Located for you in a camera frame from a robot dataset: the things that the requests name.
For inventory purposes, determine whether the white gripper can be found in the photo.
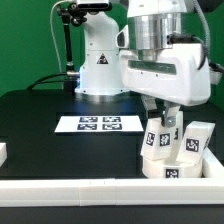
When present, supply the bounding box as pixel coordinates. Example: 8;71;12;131
116;26;221;128

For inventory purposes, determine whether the black cable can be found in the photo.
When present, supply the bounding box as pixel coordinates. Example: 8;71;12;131
26;72;75;91

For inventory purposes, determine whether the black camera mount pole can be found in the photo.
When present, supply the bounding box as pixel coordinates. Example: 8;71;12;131
57;3;87;95

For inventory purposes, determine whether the white marker sheet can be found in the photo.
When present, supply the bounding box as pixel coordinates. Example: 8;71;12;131
55;115;143;133

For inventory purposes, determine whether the white cable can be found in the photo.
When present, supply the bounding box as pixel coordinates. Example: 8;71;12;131
49;0;78;74

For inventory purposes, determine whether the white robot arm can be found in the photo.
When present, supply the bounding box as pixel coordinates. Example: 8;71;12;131
81;0;224;127

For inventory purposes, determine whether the white U-shaped fence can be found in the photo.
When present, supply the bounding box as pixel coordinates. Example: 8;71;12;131
0;150;224;207

